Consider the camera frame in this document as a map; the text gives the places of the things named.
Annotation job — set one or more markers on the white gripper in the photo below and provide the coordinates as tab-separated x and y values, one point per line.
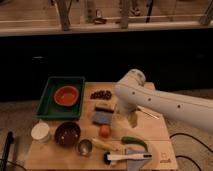
129	111

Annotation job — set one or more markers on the red orange apple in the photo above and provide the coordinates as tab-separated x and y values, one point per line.
105	131

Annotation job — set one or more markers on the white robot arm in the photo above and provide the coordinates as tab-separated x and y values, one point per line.
131	93

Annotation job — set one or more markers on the small metal cup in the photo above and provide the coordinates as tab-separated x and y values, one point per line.
84	147

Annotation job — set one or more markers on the white paper cup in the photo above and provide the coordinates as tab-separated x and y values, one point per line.
41	132

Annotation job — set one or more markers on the green chili pepper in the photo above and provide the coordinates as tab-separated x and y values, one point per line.
133	140

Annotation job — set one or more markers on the black rectangular block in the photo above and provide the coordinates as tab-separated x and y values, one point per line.
104	108

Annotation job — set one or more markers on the blue sponge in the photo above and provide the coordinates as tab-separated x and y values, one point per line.
102	118

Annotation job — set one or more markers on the bunch of dark grapes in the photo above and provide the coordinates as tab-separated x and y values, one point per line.
101	94

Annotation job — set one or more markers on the yellow banana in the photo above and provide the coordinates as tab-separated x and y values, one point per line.
103	145

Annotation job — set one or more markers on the grey cloth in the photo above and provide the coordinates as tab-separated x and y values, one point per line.
136	165

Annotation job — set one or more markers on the dark maroon bowl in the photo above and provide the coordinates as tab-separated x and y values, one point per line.
67	134

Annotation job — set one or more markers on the orange bowl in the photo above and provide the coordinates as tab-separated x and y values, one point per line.
66	96

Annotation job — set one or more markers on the green plastic tray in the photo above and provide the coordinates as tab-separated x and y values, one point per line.
48	109

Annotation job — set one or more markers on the black stand at left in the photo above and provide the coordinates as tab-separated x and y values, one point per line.
9	140

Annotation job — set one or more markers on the white handled brush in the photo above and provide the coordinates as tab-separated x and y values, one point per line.
108	157

